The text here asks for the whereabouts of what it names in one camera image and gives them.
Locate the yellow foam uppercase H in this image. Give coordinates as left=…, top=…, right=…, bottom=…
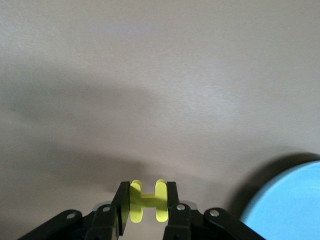
left=129, top=179, right=169, bottom=224

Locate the blue plate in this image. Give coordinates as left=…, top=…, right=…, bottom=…
left=239, top=159, right=320, bottom=240

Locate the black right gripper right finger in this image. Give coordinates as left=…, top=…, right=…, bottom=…
left=162, top=181, right=268, bottom=240

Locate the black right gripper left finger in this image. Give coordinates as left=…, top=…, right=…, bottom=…
left=14, top=181, right=132, bottom=240

